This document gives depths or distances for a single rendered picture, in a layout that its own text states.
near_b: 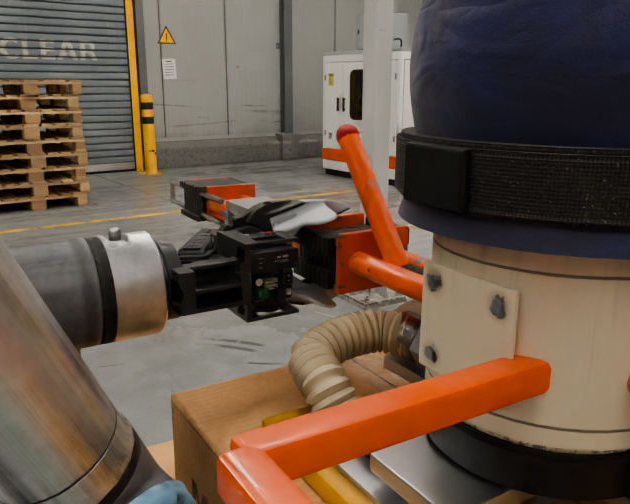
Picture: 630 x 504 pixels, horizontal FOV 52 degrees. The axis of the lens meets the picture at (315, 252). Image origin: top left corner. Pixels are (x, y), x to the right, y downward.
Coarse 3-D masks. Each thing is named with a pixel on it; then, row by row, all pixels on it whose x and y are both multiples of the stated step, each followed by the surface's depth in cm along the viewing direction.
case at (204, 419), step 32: (224, 384) 65; (256, 384) 65; (288, 384) 65; (352, 384) 65; (384, 384) 65; (192, 416) 59; (224, 416) 59; (256, 416) 59; (192, 448) 59; (224, 448) 53; (192, 480) 60
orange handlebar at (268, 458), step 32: (352, 256) 61; (416, 256) 60; (416, 288) 53; (416, 384) 34; (448, 384) 34; (480, 384) 35; (512, 384) 36; (544, 384) 37; (320, 416) 31; (352, 416) 31; (384, 416) 31; (416, 416) 32; (448, 416) 34; (256, 448) 28; (288, 448) 29; (320, 448) 29; (352, 448) 30; (224, 480) 27; (256, 480) 26; (288, 480) 26
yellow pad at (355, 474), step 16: (272, 416) 55; (288, 416) 55; (352, 464) 47; (368, 464) 47; (320, 480) 47; (336, 480) 46; (352, 480) 46; (368, 480) 45; (320, 496) 47; (336, 496) 45; (352, 496) 44; (368, 496) 44; (384, 496) 44; (400, 496) 44
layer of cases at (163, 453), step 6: (162, 444) 129; (168, 444) 129; (150, 450) 127; (156, 450) 127; (162, 450) 127; (168, 450) 127; (156, 456) 125; (162, 456) 125; (168, 456) 125; (162, 462) 123; (168, 462) 123; (162, 468) 121; (168, 468) 121; (174, 468) 121; (168, 474) 119; (174, 474) 119
